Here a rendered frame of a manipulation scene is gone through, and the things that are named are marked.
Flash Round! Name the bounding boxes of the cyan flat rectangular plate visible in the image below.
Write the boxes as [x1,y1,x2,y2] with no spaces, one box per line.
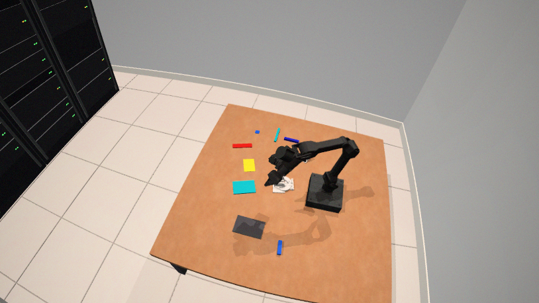
[232,180,256,195]

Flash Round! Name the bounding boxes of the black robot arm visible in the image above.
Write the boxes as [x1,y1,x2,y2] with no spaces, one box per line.
[268,136,360,195]

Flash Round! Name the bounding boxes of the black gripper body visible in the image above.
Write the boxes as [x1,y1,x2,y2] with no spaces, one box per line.
[268,161,294,185]

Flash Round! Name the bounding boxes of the yellow flat rectangular plate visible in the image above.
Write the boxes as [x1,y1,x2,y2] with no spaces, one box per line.
[243,159,255,172]

